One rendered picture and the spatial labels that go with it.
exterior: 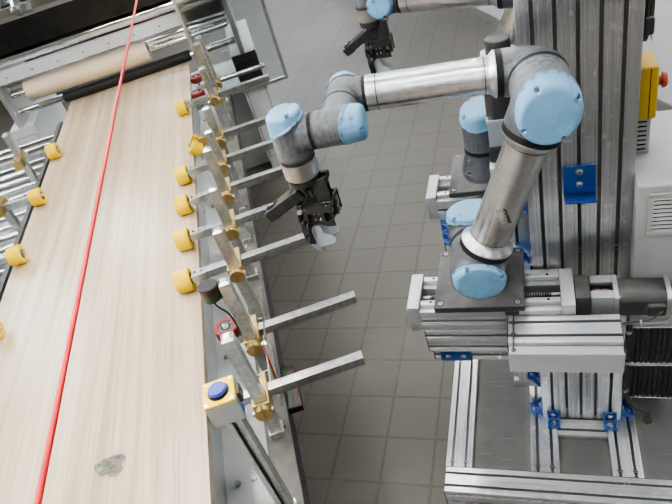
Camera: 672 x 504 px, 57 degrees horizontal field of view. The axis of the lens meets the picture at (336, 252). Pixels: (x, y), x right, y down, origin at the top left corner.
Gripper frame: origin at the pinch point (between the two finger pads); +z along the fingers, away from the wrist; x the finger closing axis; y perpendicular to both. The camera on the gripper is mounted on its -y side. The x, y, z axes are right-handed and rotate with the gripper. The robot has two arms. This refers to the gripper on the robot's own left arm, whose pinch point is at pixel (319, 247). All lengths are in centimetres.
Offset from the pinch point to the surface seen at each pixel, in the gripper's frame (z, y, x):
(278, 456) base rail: 62, -26, -18
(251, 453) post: 29.6, -16.2, -36.2
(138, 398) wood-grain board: 41, -65, -14
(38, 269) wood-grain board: 41, -144, 46
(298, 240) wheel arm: 36, -29, 47
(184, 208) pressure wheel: 37, -86, 73
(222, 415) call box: 13.1, -16.4, -37.4
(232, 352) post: 23.3, -27.5, -12.0
